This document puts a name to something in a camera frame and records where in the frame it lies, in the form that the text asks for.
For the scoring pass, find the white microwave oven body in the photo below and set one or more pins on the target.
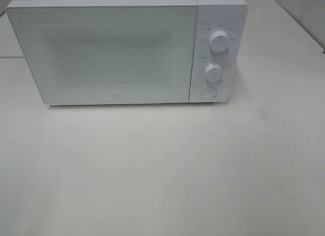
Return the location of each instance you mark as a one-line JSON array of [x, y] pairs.
[[229, 15]]

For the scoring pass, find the white round knob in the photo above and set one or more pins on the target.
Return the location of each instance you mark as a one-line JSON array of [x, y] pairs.
[[213, 72], [218, 40]]

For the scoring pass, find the white microwave door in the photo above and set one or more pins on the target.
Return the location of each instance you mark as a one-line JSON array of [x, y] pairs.
[[108, 55]]

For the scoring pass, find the white round door button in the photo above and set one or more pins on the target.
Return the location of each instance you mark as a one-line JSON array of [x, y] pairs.
[[209, 93]]

